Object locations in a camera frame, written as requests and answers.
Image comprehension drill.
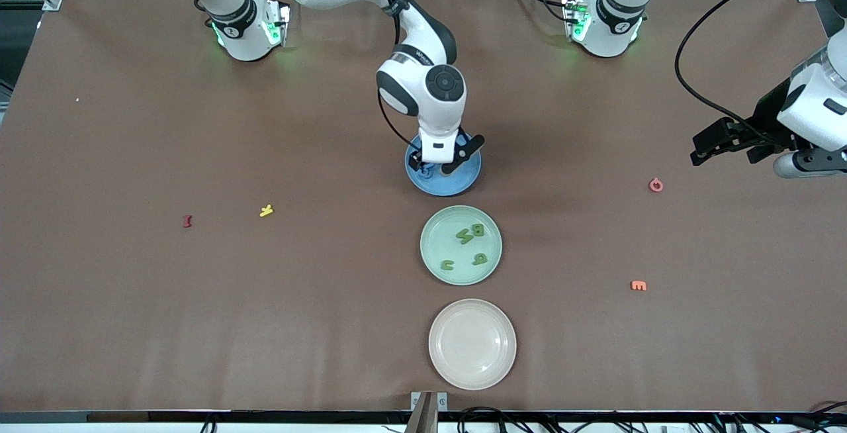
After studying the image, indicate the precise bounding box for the blue plate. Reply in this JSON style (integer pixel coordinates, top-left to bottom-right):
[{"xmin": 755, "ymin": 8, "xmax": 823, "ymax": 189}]
[{"xmin": 404, "ymin": 130, "xmax": 482, "ymax": 197}]

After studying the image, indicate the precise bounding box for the green plate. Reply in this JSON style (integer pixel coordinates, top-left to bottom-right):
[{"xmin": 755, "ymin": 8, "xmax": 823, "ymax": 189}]
[{"xmin": 420, "ymin": 205, "xmax": 503, "ymax": 286}]

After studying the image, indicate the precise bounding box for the beige plate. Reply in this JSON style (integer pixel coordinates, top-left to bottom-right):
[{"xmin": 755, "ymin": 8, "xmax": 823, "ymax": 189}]
[{"xmin": 428, "ymin": 299, "xmax": 517, "ymax": 391}]

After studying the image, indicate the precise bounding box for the brown table cover sheet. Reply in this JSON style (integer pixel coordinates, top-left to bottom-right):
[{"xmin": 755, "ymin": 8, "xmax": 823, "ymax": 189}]
[{"xmin": 0, "ymin": 0, "xmax": 847, "ymax": 414}]

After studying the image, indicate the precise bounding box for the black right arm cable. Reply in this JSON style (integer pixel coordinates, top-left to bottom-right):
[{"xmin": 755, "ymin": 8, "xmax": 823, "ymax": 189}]
[{"xmin": 357, "ymin": 0, "xmax": 421, "ymax": 152}]

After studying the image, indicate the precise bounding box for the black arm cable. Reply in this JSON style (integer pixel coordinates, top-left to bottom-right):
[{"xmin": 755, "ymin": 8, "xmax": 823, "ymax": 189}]
[
  {"xmin": 357, "ymin": 0, "xmax": 421, "ymax": 152},
  {"xmin": 674, "ymin": 0, "xmax": 825, "ymax": 146}
]

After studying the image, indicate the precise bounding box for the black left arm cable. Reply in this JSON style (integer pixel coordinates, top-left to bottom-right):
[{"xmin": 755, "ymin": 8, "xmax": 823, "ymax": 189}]
[{"xmin": 674, "ymin": 0, "xmax": 825, "ymax": 146}]

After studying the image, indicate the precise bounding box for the grey metal mount bracket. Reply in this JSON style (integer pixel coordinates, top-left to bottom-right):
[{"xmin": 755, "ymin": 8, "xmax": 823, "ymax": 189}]
[{"xmin": 405, "ymin": 391, "xmax": 449, "ymax": 433}]

